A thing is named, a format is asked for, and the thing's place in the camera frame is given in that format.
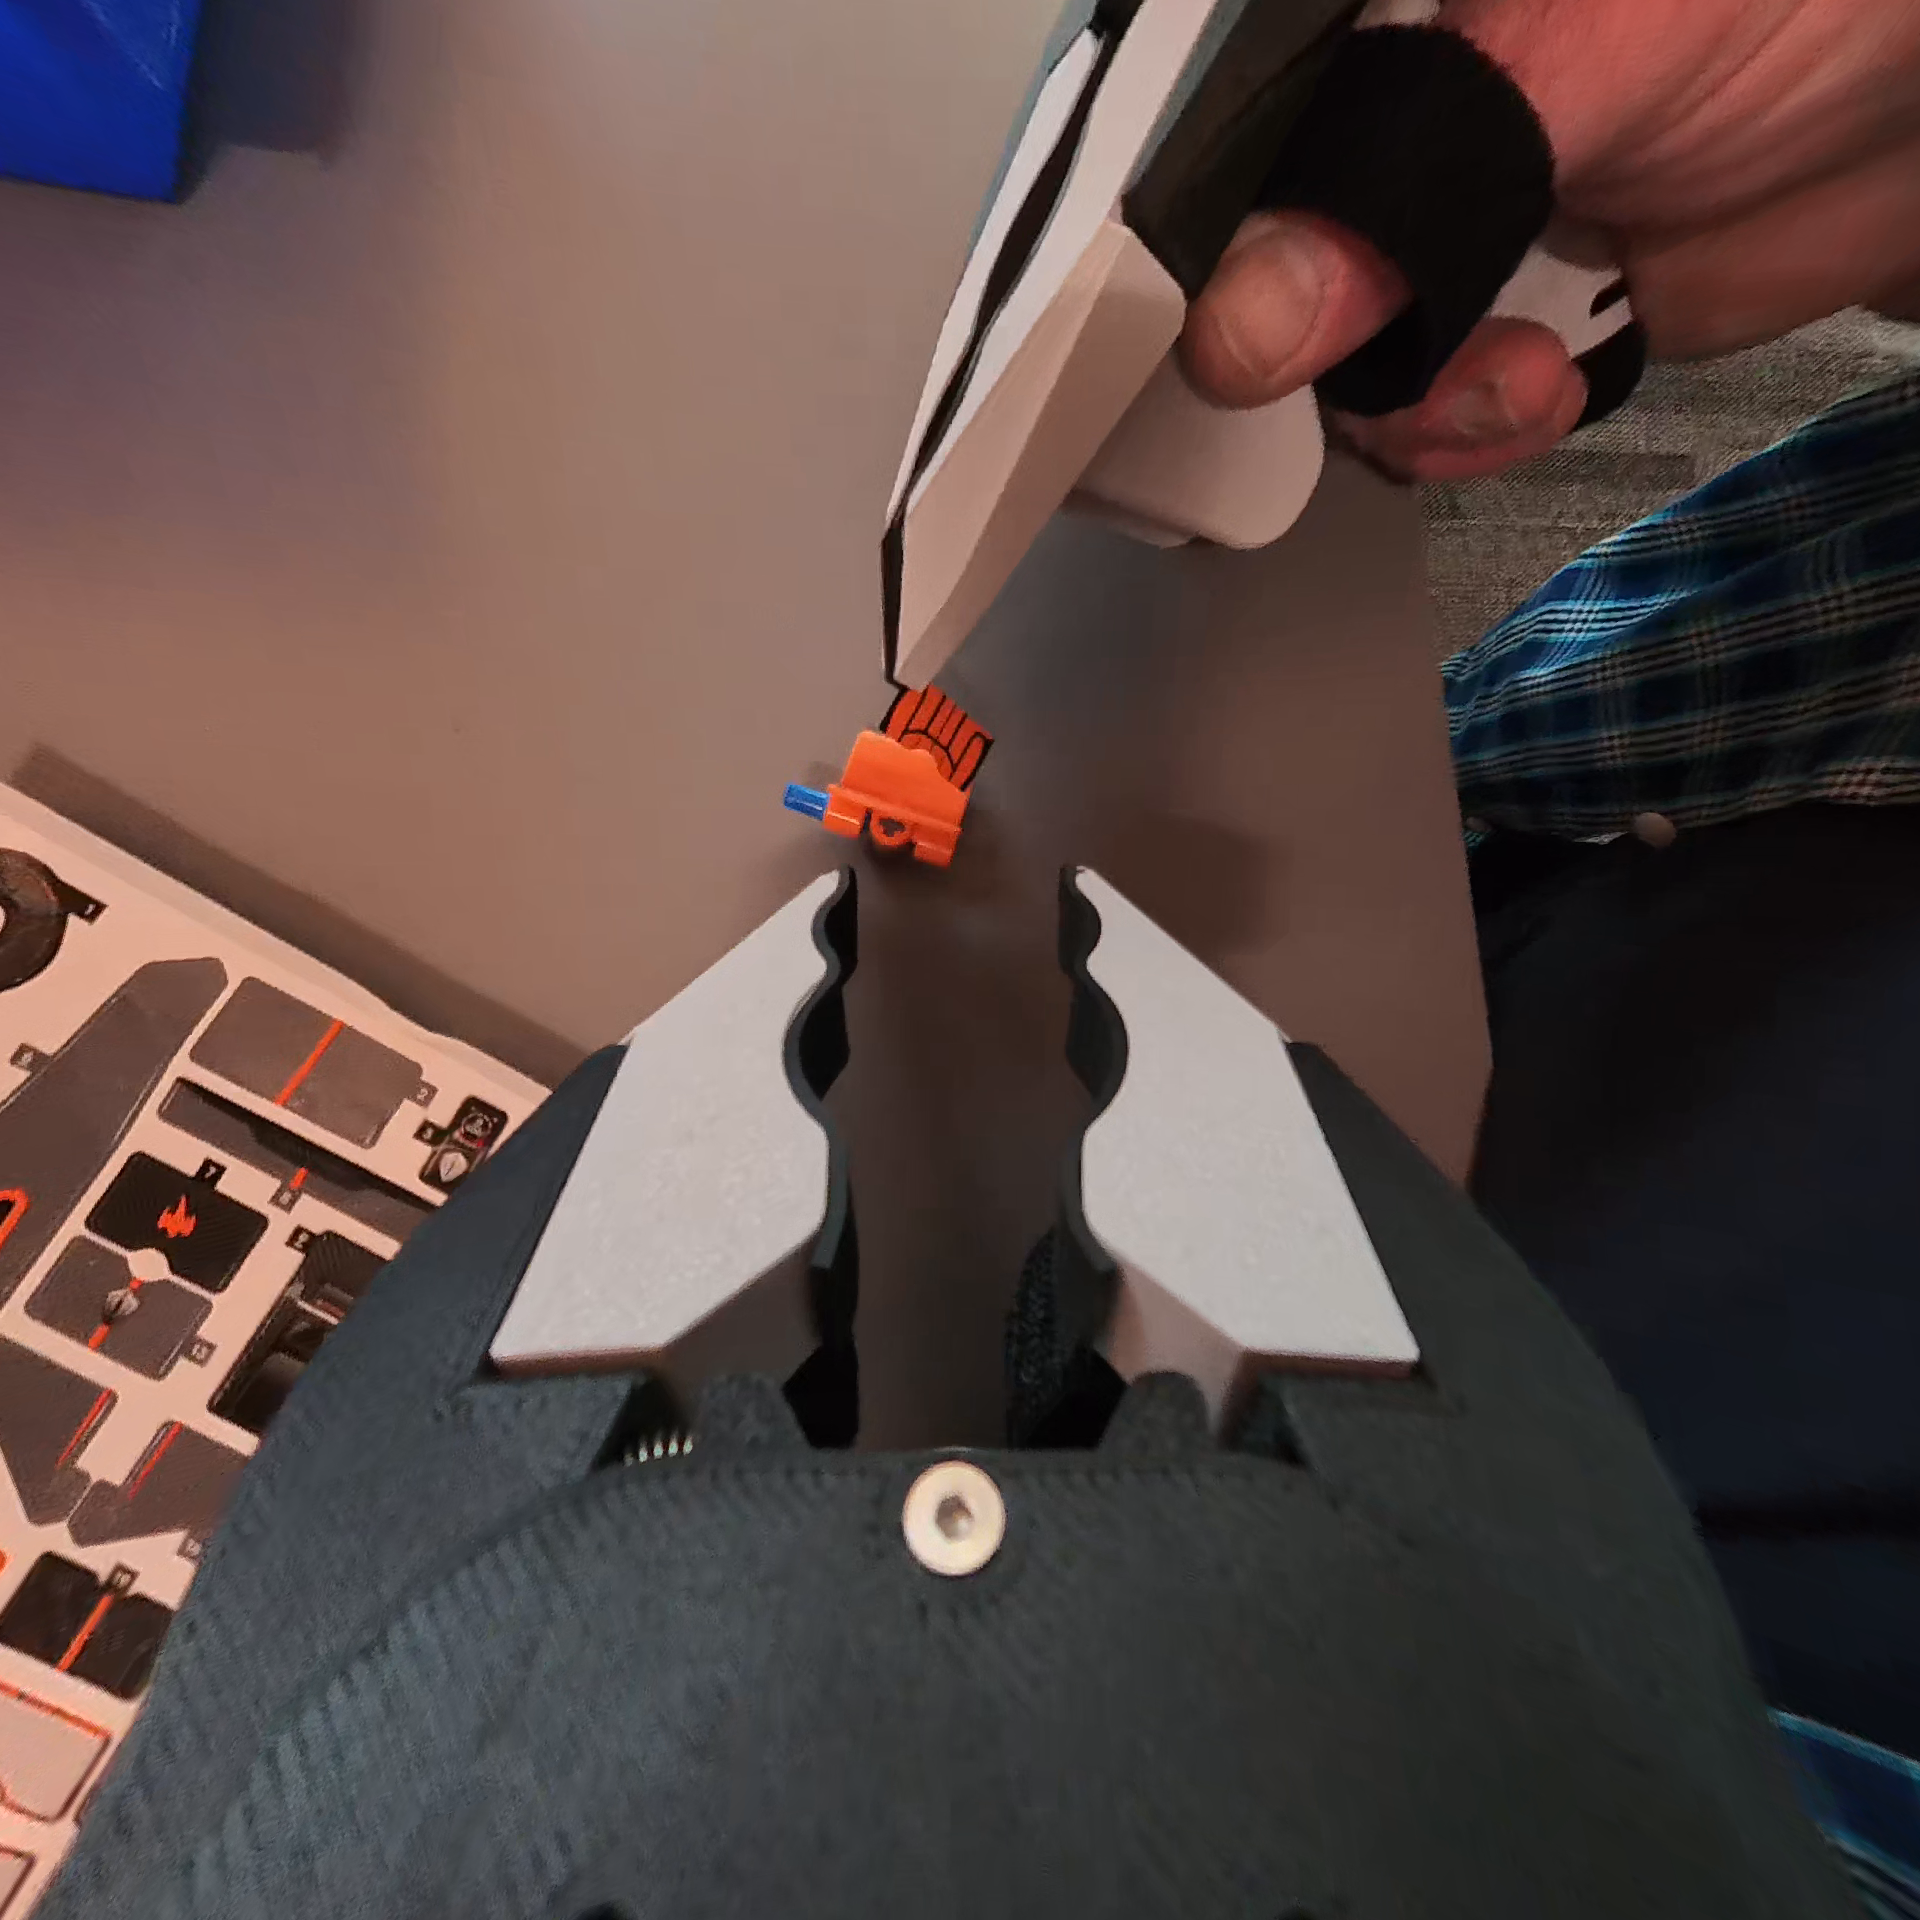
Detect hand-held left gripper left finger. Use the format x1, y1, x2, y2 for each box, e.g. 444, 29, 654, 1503
487, 868, 863, 1451

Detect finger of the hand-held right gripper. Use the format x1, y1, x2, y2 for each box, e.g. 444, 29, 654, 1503
887, 0, 1122, 530
892, 0, 1325, 674

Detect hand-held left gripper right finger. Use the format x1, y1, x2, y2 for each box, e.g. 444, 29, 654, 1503
1057, 864, 1421, 1451

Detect orange ribbed lego piece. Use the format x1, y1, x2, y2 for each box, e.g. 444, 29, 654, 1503
882, 682, 995, 791

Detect orange lego assembly blue pin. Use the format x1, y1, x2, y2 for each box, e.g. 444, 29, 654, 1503
780, 732, 969, 869

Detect lego sticker sheet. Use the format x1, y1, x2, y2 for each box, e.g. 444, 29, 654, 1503
0, 781, 558, 1920

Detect person's right hand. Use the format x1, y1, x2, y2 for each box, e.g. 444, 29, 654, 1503
1177, 0, 1920, 486

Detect dark pants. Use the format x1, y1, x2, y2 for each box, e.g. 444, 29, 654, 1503
1462, 810, 1920, 1758

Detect blue plaid shirt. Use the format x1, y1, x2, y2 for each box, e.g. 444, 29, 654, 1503
1440, 375, 1920, 845

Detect blue box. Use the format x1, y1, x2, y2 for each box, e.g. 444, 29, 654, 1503
0, 0, 203, 205

